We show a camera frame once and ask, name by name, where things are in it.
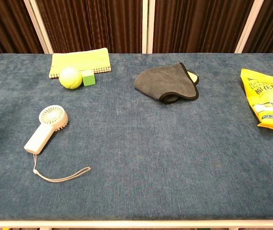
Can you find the white table frame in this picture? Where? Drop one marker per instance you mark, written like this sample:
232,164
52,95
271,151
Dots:
136,223

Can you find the yellow marshmallow snack bag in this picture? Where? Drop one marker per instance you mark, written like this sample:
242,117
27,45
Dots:
263,95

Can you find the green cube block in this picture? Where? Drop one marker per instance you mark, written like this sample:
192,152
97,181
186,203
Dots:
88,78

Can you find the small white handheld fan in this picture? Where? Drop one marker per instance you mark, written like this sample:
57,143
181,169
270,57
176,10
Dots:
45,134

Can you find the white partition frame post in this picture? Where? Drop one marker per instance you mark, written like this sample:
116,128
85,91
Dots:
147,26
39,28
249,26

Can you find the yellow spiral notebook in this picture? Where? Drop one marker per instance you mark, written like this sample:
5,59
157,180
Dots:
79,60

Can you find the grey microfibre cloth black trim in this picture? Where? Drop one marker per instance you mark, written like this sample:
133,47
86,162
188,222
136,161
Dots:
165,82

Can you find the blue table mat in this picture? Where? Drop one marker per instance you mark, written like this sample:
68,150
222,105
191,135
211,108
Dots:
136,148

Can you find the yellow-green tennis ball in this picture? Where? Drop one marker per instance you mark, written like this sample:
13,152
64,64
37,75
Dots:
70,77

